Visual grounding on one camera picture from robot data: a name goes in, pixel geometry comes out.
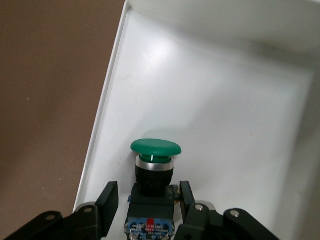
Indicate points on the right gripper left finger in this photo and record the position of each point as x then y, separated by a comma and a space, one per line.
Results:
100, 217

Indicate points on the white plastic drawer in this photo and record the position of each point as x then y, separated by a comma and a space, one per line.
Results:
212, 100

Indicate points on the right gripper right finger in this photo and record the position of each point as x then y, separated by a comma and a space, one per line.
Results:
200, 222

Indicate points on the brown table mat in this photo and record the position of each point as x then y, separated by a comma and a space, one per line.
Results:
50, 100

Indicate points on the green mushroom push button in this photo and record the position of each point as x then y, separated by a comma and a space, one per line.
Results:
155, 147

